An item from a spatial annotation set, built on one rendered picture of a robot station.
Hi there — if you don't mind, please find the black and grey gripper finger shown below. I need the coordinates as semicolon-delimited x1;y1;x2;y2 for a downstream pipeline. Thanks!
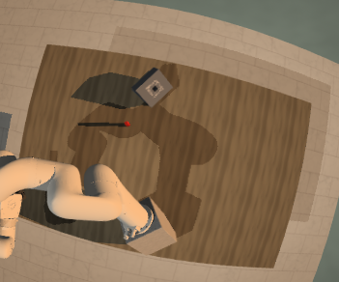
15;189;26;201

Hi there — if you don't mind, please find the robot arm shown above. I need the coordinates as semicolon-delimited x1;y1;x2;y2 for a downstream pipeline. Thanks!
0;150;154;259

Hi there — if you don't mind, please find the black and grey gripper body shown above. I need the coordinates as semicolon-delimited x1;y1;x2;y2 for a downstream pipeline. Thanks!
0;194;22;220

